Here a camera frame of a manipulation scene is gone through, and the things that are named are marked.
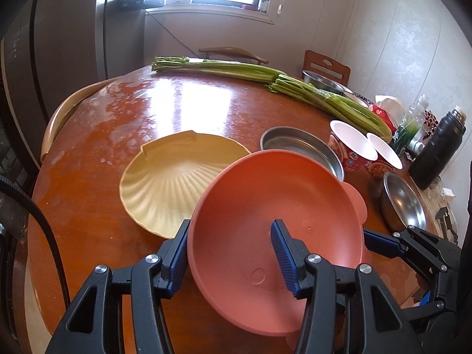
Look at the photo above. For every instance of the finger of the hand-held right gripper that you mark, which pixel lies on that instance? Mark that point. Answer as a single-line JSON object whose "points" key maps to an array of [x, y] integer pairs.
{"points": [[440, 291], [381, 243]]}

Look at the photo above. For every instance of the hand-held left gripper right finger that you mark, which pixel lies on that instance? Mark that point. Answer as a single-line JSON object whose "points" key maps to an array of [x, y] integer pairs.
{"points": [[282, 250]]}

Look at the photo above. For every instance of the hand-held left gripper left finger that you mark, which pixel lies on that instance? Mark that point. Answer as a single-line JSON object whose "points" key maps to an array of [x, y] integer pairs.
{"points": [[179, 258]]}

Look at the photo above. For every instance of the steel bowl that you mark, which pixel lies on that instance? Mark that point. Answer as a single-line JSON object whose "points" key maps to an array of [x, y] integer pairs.
{"points": [[403, 199]]}

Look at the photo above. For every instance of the yellow shell-shaped plate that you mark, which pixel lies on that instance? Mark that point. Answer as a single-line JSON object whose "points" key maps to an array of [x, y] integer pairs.
{"points": [[169, 188]]}

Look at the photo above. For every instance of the red paper bowl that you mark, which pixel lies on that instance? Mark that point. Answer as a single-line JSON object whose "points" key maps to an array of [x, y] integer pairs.
{"points": [[350, 140], [385, 151]]}

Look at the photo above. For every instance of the round steel plate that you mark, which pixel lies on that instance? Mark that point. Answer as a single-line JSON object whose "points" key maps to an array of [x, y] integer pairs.
{"points": [[295, 143]]}

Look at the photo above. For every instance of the small white bottle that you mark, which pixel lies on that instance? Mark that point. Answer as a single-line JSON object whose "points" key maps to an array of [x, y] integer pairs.
{"points": [[417, 146]]}

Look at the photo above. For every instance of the black thermos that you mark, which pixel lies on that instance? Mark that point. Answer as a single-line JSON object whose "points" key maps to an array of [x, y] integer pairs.
{"points": [[435, 151]]}

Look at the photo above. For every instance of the clear bottle with green liquid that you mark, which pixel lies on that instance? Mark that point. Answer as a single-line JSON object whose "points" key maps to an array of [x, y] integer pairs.
{"points": [[413, 121]]}

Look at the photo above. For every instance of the red tissue packet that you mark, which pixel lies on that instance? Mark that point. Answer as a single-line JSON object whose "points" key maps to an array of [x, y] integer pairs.
{"points": [[379, 112]]}

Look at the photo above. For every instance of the white plastic bag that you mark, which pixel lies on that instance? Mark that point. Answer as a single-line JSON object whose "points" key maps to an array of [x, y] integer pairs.
{"points": [[391, 103]]}

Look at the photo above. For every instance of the white patterned plate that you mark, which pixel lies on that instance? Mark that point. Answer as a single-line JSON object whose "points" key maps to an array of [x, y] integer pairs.
{"points": [[361, 99]]}

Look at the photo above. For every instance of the celery bunch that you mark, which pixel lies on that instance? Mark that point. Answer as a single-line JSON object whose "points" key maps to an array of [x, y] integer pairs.
{"points": [[221, 67], [332, 97]]}

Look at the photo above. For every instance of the steel basin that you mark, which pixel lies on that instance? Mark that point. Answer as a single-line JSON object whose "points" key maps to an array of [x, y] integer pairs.
{"points": [[324, 81]]}

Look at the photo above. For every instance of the wooden chair with curved back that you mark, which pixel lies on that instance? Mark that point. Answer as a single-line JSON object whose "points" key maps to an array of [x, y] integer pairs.
{"points": [[62, 114], [232, 51]]}

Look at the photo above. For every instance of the wooden chair with cutout back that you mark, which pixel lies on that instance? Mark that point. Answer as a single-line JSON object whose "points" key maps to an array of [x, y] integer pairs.
{"points": [[326, 61]]}

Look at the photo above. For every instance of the steel refrigerator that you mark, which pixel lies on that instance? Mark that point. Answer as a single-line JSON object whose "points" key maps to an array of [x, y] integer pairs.
{"points": [[66, 44]]}

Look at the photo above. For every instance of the small jar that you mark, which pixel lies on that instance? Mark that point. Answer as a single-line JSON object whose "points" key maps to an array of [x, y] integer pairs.
{"points": [[263, 4]]}

